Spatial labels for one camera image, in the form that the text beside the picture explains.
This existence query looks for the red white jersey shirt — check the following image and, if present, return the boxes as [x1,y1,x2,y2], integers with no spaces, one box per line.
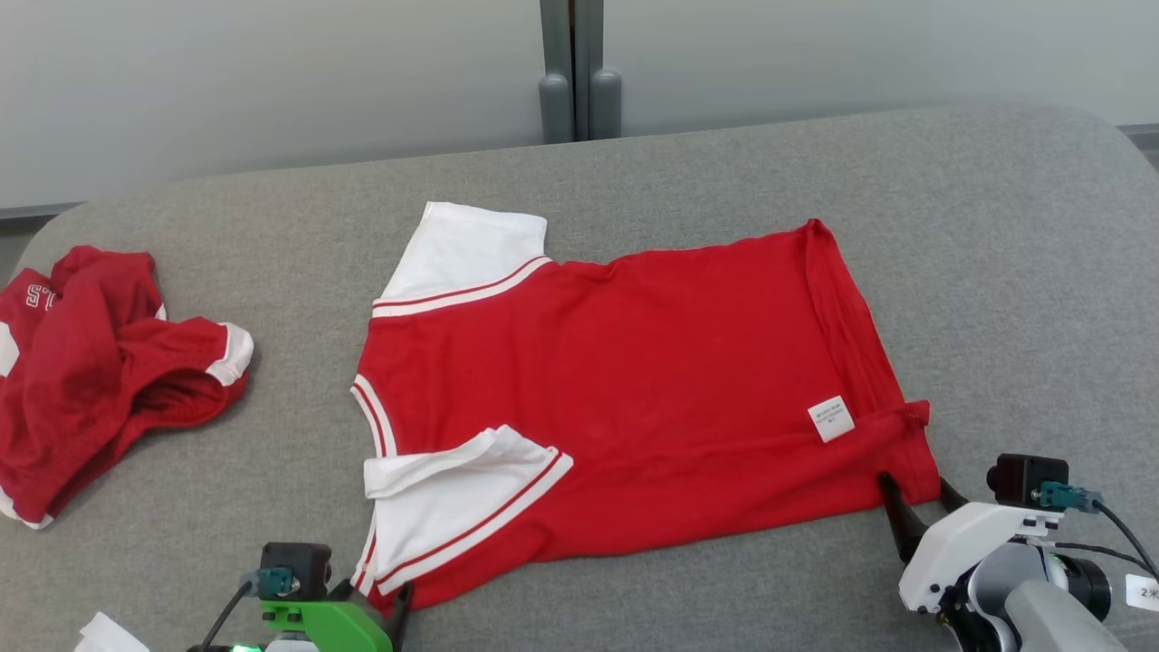
[350,201,943,617]

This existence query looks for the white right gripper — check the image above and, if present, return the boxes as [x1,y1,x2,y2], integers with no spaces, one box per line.
[879,473,1062,617]

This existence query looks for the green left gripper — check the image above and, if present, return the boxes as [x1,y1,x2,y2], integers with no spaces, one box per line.
[263,580,414,652]

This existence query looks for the red white-trimmed shorts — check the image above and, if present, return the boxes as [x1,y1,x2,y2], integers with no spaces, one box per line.
[0,244,255,532]

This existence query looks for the grey double partition post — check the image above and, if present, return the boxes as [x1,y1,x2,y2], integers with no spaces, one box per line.
[539,0,624,145]

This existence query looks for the white left cable tag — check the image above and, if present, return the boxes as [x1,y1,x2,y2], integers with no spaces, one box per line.
[74,612,151,652]

